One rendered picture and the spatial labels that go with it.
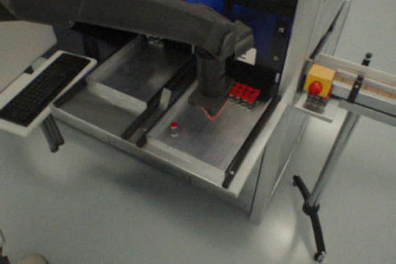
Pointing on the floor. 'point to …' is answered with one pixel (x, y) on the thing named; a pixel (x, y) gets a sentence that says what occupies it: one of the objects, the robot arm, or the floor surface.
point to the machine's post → (292, 77)
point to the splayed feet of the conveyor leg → (311, 219)
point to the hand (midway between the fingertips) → (212, 117)
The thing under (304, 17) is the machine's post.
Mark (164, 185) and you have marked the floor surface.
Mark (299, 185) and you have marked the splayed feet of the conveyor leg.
